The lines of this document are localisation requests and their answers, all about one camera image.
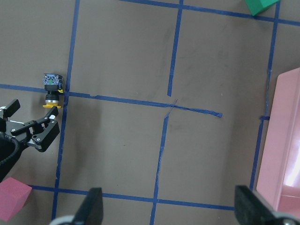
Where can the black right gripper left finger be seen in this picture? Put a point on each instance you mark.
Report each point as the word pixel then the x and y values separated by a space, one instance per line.
pixel 91 211

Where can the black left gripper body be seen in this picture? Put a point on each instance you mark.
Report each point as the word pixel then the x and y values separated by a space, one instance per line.
pixel 16 137

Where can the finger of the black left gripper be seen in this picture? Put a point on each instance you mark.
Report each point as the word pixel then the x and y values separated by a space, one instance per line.
pixel 51 115
pixel 10 109

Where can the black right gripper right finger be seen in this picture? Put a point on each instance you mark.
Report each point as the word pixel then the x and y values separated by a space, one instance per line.
pixel 249 210

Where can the yellow push button switch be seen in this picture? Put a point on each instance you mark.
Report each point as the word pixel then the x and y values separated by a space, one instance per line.
pixel 53 85

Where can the pink plastic tray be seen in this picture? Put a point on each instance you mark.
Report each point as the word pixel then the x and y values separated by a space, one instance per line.
pixel 279 176

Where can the pink cube centre front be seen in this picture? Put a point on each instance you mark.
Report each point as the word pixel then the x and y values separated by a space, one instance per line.
pixel 13 195

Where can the green cube near tray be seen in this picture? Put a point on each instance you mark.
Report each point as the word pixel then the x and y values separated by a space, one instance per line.
pixel 257 6

